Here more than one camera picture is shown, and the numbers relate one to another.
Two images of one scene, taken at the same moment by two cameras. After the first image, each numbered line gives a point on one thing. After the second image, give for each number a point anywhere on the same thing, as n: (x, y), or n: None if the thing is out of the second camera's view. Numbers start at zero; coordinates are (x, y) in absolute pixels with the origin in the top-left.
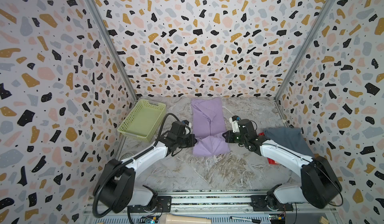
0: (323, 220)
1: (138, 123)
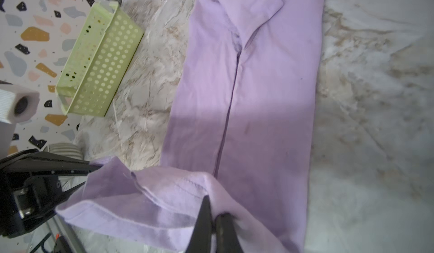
0: None
1: (106, 44)
